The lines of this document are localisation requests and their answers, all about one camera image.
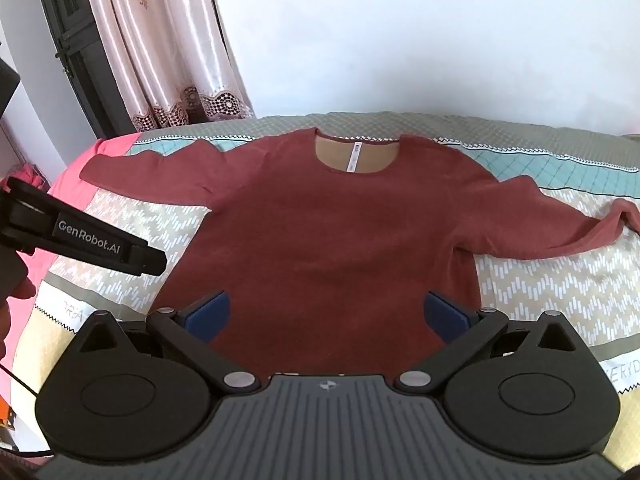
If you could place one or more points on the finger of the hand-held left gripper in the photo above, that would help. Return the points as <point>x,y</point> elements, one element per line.
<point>150,260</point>

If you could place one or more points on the patterned bed sheet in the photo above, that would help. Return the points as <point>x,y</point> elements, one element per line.
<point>150,220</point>

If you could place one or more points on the maroon long-sleeved sweater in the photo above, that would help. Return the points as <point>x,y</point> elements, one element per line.
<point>325,240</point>

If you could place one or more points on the red crumpled cloth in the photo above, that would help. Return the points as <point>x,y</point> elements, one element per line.
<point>27,175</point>

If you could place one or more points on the dark grey object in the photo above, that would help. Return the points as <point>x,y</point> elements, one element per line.
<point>7,85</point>

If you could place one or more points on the person's left hand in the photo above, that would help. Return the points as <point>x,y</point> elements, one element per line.
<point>22,290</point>

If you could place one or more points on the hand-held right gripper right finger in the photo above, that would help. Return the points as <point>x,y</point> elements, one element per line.
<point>445,317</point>

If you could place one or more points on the dark window frame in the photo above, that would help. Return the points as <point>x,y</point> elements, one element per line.
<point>85,75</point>

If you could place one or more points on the pink blanket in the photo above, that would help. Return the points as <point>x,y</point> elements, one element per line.
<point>100,152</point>

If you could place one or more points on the pink satin lace curtain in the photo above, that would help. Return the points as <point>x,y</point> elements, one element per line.
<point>165,35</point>

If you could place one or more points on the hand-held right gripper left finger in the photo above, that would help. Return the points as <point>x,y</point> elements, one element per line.
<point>210,316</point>

